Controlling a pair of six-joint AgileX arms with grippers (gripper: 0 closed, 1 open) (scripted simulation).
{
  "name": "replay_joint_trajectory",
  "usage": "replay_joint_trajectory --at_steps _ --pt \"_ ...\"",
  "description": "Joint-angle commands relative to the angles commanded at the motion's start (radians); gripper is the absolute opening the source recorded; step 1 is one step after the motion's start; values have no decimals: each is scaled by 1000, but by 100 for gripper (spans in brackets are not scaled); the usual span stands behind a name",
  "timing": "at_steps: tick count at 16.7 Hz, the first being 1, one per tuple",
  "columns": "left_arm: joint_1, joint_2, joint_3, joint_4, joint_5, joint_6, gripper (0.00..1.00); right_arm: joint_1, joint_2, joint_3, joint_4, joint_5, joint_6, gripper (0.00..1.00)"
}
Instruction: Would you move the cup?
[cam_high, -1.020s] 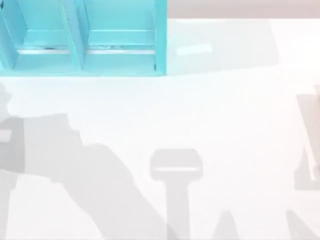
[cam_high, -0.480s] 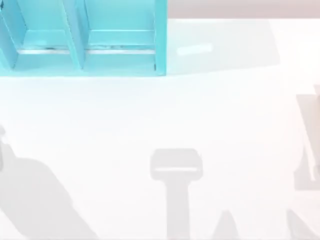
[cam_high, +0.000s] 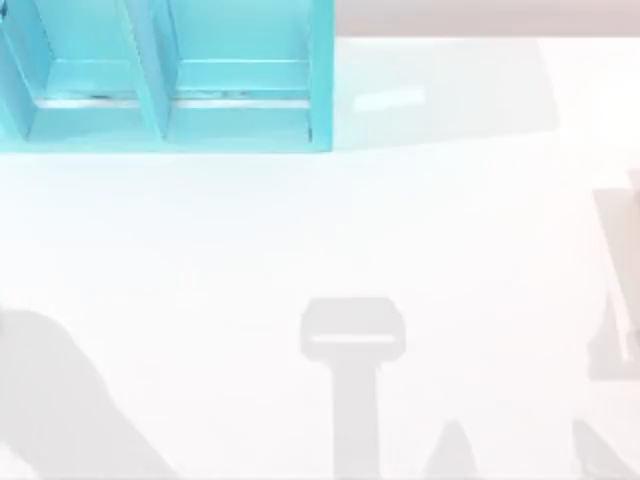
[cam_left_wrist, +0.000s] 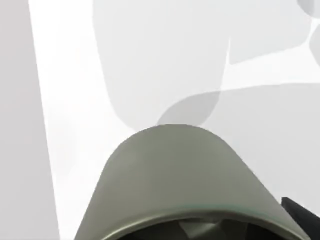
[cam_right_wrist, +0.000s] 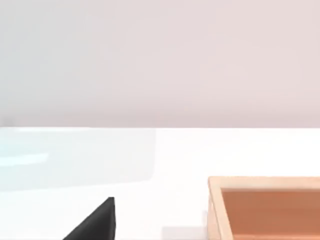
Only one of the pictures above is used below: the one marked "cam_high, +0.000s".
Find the light blue rack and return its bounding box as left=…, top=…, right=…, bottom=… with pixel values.
left=0, top=0, right=335, bottom=156

